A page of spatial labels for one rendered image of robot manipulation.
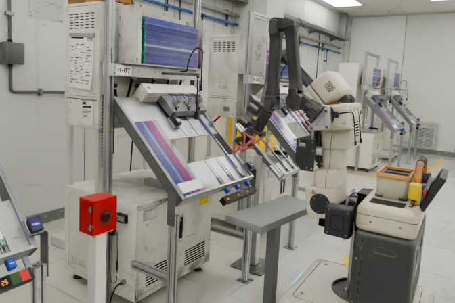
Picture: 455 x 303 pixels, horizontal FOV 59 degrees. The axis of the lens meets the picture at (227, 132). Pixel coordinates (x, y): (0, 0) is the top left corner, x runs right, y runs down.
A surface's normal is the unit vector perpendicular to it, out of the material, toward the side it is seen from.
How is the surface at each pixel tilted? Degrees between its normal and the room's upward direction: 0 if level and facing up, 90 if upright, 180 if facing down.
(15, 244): 47
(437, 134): 90
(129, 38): 90
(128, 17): 90
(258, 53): 90
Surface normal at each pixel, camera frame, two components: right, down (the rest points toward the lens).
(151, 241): 0.83, 0.11
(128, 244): -0.56, 0.07
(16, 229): 0.64, -0.60
